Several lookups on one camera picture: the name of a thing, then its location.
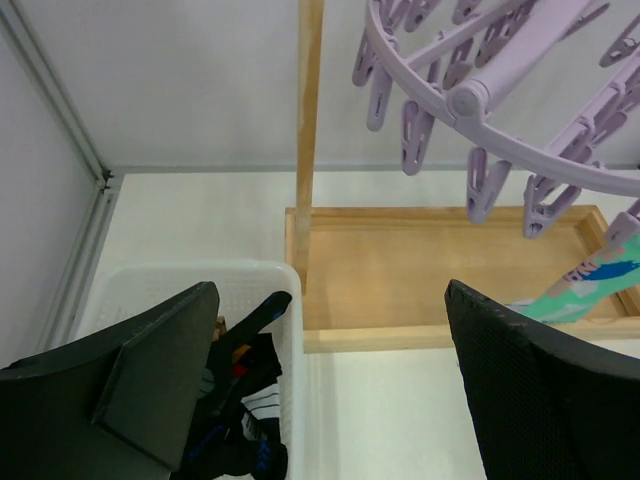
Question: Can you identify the black blue sock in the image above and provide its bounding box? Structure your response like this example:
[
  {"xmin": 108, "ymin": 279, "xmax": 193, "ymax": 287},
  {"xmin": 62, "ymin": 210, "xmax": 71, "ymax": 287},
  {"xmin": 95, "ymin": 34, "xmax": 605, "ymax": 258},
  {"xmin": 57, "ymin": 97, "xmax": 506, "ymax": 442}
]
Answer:
[{"xmin": 207, "ymin": 291, "xmax": 292, "ymax": 406}]

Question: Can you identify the teal white sock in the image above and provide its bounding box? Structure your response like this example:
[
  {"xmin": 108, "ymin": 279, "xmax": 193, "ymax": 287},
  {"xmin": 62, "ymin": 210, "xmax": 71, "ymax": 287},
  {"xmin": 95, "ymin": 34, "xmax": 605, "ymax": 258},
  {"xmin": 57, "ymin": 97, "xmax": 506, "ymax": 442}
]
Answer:
[{"xmin": 507, "ymin": 235, "xmax": 639, "ymax": 324}]

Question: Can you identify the wooden hanging rack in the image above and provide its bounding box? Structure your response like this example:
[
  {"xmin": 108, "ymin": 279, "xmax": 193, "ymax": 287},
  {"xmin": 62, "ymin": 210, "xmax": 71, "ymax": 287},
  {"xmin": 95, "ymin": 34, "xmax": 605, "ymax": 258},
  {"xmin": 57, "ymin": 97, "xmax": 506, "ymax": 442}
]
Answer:
[{"xmin": 285, "ymin": 1, "xmax": 639, "ymax": 353}]

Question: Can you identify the lilac round clip hanger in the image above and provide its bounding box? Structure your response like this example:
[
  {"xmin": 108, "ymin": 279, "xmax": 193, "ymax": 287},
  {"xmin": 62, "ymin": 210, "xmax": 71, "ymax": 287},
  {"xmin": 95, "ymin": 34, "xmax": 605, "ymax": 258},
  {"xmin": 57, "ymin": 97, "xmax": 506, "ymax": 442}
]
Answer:
[{"xmin": 352, "ymin": 1, "xmax": 639, "ymax": 238}]

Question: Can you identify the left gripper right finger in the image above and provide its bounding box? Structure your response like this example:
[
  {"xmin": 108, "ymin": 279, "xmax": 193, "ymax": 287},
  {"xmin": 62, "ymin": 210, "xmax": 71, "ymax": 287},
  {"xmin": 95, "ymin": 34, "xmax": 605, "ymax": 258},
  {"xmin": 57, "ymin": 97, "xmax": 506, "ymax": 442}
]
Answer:
[{"xmin": 444, "ymin": 280, "xmax": 639, "ymax": 479}]

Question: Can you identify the black white sock in basket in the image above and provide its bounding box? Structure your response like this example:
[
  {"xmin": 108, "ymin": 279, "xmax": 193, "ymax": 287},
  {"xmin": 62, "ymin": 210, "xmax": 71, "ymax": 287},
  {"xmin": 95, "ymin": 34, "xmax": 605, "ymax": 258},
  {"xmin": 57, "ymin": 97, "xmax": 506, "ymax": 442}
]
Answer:
[{"xmin": 198, "ymin": 333, "xmax": 282, "ymax": 441}]

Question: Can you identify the white plastic basket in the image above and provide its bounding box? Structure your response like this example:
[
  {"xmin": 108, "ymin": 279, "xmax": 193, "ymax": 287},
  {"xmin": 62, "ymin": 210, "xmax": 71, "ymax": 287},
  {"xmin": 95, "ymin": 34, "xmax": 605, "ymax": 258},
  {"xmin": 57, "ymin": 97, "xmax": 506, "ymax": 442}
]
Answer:
[{"xmin": 72, "ymin": 259, "xmax": 306, "ymax": 479}]

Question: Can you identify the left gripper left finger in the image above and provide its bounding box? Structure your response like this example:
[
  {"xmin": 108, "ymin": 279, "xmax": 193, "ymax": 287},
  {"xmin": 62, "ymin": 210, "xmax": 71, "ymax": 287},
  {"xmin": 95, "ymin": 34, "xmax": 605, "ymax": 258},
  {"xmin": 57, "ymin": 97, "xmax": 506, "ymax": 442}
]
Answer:
[{"xmin": 1, "ymin": 282, "xmax": 220, "ymax": 479}]

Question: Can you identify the black sock with label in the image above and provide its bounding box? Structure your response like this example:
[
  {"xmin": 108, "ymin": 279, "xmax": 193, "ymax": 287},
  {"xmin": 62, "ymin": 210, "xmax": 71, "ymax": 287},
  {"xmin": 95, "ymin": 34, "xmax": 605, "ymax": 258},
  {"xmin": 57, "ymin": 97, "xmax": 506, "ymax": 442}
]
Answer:
[{"xmin": 170, "ymin": 424, "xmax": 288, "ymax": 480}]

